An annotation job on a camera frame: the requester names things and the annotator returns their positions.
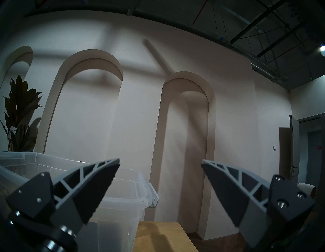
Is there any dark door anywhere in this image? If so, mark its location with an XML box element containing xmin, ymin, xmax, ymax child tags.
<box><xmin>279</xmin><ymin>115</ymin><xmax>325</xmax><ymax>188</ymax></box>

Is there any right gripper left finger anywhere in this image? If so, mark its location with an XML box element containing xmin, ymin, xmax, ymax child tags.
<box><xmin>6</xmin><ymin>158</ymin><xmax>120</xmax><ymax>226</ymax></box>

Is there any tall green potted plant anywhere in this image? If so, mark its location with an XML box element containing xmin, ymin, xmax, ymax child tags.
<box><xmin>0</xmin><ymin>75</ymin><xmax>42</xmax><ymax>152</ymax></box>

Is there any white armchair with wooden frame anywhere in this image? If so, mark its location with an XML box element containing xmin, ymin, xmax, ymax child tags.
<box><xmin>297</xmin><ymin>182</ymin><xmax>317</xmax><ymax>199</ymax></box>

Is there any clear plastic storage box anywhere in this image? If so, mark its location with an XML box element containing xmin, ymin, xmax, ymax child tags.
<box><xmin>0</xmin><ymin>151</ymin><xmax>159</xmax><ymax>252</ymax></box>

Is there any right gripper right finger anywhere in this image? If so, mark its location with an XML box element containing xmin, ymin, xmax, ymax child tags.
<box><xmin>201</xmin><ymin>159</ymin><xmax>316</xmax><ymax>250</ymax></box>

